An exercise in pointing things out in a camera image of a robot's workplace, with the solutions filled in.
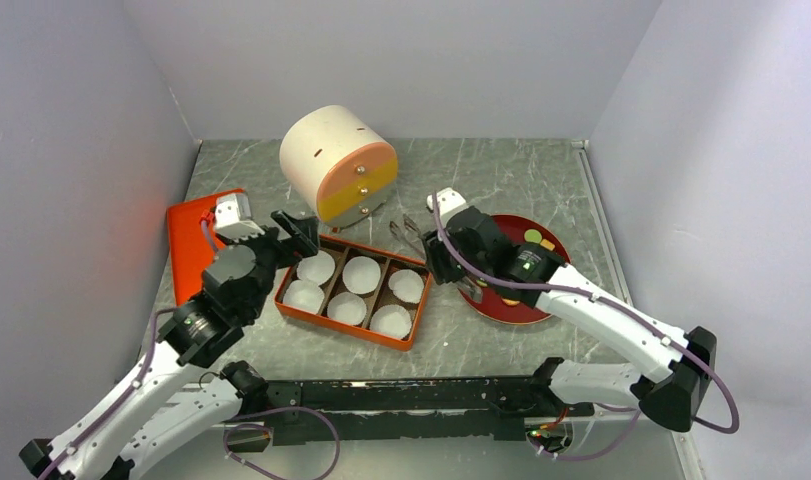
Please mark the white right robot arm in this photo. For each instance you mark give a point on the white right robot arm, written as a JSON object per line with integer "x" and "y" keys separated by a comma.
{"x": 666, "y": 371}

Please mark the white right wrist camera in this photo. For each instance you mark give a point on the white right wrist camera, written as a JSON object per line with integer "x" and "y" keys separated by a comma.
{"x": 446, "y": 203}

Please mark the white paper cup back left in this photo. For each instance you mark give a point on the white paper cup back left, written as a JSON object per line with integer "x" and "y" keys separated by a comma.
{"x": 317, "y": 269}

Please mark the white paper cup back right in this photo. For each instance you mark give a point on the white paper cup back right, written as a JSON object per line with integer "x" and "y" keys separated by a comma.
{"x": 406, "y": 285}

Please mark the white round drawer cabinet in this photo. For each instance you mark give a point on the white round drawer cabinet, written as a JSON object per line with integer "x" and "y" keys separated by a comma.
{"x": 339, "y": 166}

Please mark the white paper cup front left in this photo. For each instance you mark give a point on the white paper cup front left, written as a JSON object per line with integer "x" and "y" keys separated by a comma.
{"x": 304, "y": 296}

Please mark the white paper cup back middle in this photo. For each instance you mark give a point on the white paper cup back middle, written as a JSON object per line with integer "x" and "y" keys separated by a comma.
{"x": 361, "y": 275}

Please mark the white paper cup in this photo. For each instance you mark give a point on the white paper cup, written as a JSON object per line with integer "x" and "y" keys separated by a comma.
{"x": 317, "y": 269}
{"x": 361, "y": 275}
{"x": 393, "y": 321}
{"x": 347, "y": 308}
{"x": 304, "y": 296}
{"x": 406, "y": 285}

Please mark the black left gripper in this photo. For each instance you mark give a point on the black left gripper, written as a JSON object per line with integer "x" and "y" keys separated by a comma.
{"x": 302, "y": 233}

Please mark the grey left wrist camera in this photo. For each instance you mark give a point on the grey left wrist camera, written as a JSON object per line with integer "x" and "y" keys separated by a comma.
{"x": 233, "y": 217}

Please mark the white paper cup front right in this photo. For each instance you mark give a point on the white paper cup front right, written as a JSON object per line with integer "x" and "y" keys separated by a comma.
{"x": 393, "y": 321}

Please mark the yellow square cookie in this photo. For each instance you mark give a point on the yellow square cookie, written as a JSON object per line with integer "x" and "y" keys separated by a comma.
{"x": 547, "y": 244}

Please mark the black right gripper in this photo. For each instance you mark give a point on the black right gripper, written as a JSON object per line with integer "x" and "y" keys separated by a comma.
{"x": 436, "y": 254}

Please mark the orange cookie tin box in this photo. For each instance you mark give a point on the orange cookie tin box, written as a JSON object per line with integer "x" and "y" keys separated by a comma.
{"x": 342, "y": 251}

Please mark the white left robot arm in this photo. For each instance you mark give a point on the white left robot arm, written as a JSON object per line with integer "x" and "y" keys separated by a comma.
{"x": 131, "y": 429}

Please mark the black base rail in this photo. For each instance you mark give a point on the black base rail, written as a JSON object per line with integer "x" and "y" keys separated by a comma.
{"x": 503, "y": 408}

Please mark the orange tin lid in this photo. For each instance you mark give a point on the orange tin lid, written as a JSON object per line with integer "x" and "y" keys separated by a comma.
{"x": 189, "y": 251}

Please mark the white paper cup front middle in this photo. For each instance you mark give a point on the white paper cup front middle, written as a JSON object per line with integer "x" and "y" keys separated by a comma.
{"x": 347, "y": 308}

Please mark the red round plate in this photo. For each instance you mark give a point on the red round plate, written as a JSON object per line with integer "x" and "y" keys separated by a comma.
{"x": 494, "y": 307}

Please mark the silver metal tongs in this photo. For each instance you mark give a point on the silver metal tongs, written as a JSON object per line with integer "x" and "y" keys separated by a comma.
{"x": 408, "y": 233}

